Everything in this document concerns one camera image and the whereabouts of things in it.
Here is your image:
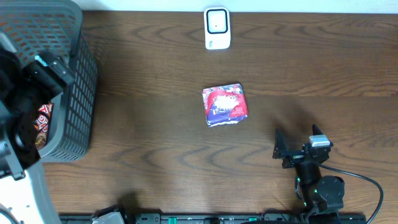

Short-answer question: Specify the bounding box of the orange chocolate bar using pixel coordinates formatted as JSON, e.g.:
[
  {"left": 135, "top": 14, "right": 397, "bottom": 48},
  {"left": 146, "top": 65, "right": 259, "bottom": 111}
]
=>
[{"left": 34, "top": 103, "right": 54, "bottom": 150}]

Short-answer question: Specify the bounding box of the purple red liner pack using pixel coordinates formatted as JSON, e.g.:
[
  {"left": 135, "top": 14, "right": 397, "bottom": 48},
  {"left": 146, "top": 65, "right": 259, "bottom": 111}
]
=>
[{"left": 201, "top": 83, "right": 248, "bottom": 128}]

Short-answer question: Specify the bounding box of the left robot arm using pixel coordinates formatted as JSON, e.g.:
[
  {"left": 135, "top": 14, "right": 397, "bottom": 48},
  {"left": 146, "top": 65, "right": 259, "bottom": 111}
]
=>
[{"left": 1, "top": 32, "right": 74, "bottom": 223}]

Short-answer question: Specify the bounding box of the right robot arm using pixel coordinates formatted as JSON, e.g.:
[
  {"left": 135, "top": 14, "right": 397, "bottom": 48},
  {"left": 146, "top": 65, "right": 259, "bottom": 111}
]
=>
[{"left": 272, "top": 124, "right": 345, "bottom": 214}]

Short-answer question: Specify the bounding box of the white barcode scanner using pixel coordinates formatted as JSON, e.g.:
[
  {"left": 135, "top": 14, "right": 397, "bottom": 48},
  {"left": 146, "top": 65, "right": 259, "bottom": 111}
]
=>
[{"left": 203, "top": 7, "right": 231, "bottom": 50}]

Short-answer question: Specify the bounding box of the grey plastic basket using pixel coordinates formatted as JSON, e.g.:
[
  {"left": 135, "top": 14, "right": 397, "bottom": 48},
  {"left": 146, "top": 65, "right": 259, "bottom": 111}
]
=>
[{"left": 1, "top": 0, "right": 98, "bottom": 162}]

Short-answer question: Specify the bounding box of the black cable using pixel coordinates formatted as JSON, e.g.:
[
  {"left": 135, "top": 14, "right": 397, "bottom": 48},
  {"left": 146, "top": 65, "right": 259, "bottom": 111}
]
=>
[{"left": 310, "top": 158, "right": 384, "bottom": 224}]

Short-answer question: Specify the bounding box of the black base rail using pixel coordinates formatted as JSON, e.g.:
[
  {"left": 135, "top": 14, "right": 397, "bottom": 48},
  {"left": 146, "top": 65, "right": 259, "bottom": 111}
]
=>
[{"left": 59, "top": 205, "right": 366, "bottom": 224}]

